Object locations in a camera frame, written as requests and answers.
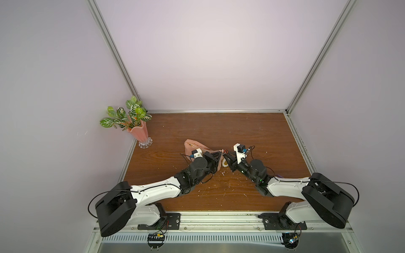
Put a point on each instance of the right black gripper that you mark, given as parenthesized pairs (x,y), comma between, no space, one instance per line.
(234,163)

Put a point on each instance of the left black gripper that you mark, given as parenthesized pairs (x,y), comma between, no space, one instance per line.
(213,158)

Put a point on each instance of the plush cat keychain decoration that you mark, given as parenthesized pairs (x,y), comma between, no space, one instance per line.
(224,163)

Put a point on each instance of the pink corduroy pencil bag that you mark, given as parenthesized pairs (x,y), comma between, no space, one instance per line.
(191,145)

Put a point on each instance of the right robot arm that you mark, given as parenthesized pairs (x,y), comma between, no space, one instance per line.
(321,198)

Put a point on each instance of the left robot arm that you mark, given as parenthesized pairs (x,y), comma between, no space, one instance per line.
(137,204)

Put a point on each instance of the pink vase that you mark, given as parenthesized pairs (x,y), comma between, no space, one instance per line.
(140,133)

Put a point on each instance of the left circuit board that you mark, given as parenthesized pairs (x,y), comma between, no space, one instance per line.
(156,240)

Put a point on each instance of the circuit board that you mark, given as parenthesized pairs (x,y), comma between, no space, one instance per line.
(156,240)
(290,240)

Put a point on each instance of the green artificial plant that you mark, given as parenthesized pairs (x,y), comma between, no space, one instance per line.
(126,118)

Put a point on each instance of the right circuit board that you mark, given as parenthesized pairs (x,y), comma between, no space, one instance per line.
(290,240)

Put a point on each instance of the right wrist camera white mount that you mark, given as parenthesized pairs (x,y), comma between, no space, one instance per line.
(240,151)

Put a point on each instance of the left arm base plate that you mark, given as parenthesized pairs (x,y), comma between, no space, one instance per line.
(170,221)

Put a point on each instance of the aluminium front rail frame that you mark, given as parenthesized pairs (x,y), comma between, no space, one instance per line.
(227,232)

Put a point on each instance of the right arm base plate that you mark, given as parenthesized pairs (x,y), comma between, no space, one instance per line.
(275,221)

